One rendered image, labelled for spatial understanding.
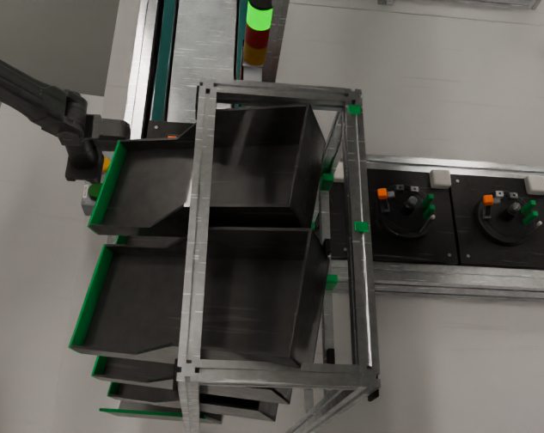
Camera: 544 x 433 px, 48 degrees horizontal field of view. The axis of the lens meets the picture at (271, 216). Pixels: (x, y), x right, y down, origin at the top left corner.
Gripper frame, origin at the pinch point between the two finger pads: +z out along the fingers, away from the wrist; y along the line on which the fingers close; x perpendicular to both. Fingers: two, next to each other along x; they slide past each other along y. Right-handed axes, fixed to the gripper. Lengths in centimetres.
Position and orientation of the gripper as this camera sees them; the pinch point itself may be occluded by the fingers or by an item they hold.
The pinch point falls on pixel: (91, 179)
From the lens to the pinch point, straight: 139.6
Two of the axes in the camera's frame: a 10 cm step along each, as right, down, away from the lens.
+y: 0.1, -9.0, 4.4
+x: -9.9, -0.5, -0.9
